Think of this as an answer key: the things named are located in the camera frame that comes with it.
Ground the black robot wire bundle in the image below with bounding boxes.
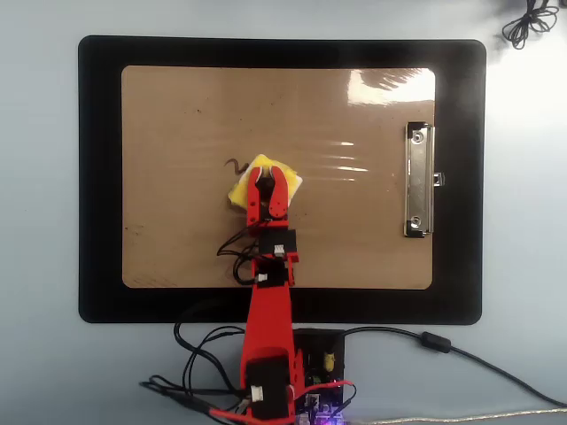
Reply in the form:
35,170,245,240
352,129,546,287
138,224,263,413

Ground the silver braided USB cable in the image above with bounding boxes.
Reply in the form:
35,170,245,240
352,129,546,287
347,408,567,425

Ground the yellow sponge with black knob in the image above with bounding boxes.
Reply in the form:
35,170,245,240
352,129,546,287
226,152,306,211

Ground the coiled black cable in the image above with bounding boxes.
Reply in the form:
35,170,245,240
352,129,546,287
501,0,562,50

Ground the silver metal clipboard clip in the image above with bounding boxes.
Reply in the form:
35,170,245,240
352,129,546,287
402,120,447,240

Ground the black rubber mat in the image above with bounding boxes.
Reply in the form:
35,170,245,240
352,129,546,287
77,35,487,327

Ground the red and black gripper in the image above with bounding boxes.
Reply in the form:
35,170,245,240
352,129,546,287
245,165,291,232

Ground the brown clipboard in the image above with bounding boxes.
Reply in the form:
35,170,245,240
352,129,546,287
120,65,437,291

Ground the black power cable with ferrite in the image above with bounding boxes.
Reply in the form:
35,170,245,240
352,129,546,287
342,326,567,408

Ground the red robot wire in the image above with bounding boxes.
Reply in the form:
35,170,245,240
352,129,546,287
209,379,358,421

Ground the black robot base with board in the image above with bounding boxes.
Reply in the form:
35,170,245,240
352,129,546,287
291,328,347,425

